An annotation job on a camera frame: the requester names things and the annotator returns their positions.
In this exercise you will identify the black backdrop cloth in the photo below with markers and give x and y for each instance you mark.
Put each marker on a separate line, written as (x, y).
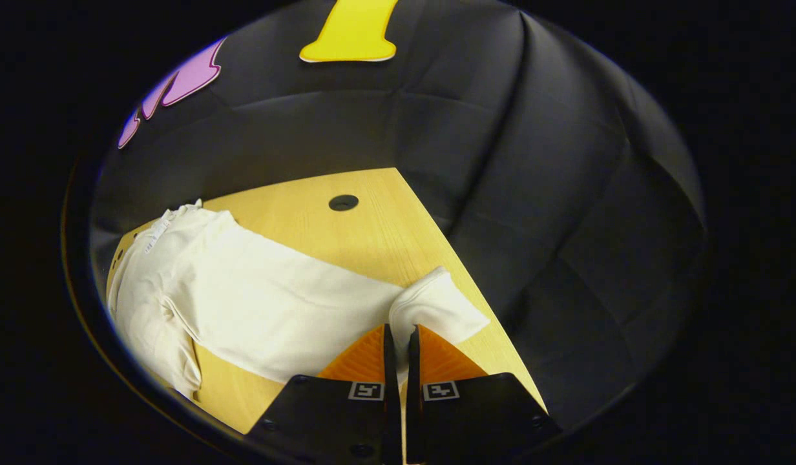
(534, 161)

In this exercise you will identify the cream white sweatshirt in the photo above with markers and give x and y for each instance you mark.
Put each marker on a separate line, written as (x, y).
(275, 290)

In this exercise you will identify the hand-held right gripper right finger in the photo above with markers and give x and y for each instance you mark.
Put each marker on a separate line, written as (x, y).
(413, 420)

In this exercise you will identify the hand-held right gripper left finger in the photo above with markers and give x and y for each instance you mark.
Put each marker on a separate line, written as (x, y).
(391, 420)

